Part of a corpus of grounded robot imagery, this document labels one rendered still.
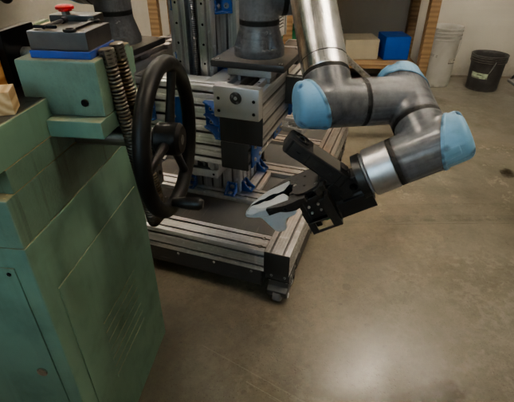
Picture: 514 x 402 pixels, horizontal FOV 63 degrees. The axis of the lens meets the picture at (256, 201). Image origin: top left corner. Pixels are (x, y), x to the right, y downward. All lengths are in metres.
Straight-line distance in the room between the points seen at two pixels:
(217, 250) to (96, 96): 0.88
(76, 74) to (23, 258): 0.30
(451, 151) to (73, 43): 0.58
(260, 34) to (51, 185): 0.73
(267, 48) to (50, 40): 0.68
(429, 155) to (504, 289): 1.26
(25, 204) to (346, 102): 0.51
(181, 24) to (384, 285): 1.17
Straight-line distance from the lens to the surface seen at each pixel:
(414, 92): 0.69
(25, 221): 0.74
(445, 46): 3.94
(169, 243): 1.59
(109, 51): 0.73
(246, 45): 1.26
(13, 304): 0.85
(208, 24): 1.44
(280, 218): 0.70
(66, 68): 0.74
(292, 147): 0.64
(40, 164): 0.76
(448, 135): 0.64
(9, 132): 0.70
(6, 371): 1.04
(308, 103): 0.63
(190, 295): 1.60
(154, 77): 0.69
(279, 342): 1.44
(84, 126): 0.74
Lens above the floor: 1.13
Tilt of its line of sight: 33 degrees down
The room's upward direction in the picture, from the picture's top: straight up
